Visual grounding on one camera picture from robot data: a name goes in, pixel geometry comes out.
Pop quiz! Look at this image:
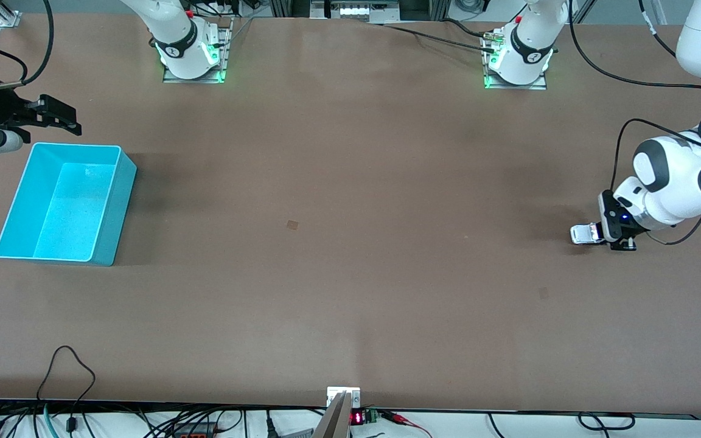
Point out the white jeep toy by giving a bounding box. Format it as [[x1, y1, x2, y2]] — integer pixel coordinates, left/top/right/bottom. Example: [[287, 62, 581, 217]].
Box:
[[570, 223, 607, 246]]

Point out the teal plastic bin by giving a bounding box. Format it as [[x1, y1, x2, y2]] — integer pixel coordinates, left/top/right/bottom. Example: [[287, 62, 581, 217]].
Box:
[[0, 142, 138, 267]]

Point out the lit control device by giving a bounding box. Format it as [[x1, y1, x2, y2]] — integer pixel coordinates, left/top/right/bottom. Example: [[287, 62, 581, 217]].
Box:
[[310, 0, 401, 23]]

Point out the dark power strip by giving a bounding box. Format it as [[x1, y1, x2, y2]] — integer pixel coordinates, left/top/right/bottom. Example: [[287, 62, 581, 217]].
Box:
[[170, 425, 221, 438]]

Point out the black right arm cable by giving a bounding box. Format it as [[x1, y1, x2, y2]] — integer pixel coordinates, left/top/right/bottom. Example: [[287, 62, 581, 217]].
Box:
[[0, 0, 54, 91]]

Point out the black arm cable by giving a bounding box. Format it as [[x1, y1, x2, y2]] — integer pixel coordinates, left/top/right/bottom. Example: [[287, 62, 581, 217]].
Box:
[[0, 0, 54, 91], [568, 0, 701, 246]]

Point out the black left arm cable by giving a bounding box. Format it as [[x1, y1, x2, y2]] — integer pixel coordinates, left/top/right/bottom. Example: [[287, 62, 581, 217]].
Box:
[[568, 0, 701, 246]]

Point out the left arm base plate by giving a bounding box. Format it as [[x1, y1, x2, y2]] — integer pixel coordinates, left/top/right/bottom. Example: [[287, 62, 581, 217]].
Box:
[[483, 27, 549, 91]]

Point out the black coiled cable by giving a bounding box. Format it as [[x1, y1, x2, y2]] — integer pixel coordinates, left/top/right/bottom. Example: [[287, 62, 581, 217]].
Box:
[[577, 412, 636, 432]]

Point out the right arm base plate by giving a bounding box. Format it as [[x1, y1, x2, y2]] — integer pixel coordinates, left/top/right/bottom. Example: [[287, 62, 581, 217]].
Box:
[[162, 17, 231, 84]]

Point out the thin black looping cable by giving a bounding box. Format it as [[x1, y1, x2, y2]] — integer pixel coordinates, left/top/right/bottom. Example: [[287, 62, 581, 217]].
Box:
[[37, 345, 97, 434]]

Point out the thick black table cable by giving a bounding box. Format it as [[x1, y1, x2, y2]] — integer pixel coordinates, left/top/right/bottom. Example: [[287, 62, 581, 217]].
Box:
[[441, 18, 495, 39]]

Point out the long black table cable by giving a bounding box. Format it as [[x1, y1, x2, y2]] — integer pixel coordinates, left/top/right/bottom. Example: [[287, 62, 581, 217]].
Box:
[[381, 23, 498, 55]]

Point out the red clip lead wire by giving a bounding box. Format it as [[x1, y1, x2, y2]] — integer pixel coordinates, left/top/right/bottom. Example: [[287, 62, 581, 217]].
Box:
[[380, 411, 434, 438]]

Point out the white metal mounting bracket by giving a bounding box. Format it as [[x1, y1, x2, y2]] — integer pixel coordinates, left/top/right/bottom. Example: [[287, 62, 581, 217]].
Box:
[[326, 386, 361, 408]]

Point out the grey aluminium camera post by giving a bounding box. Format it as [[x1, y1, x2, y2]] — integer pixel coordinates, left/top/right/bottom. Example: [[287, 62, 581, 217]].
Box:
[[313, 391, 352, 438]]

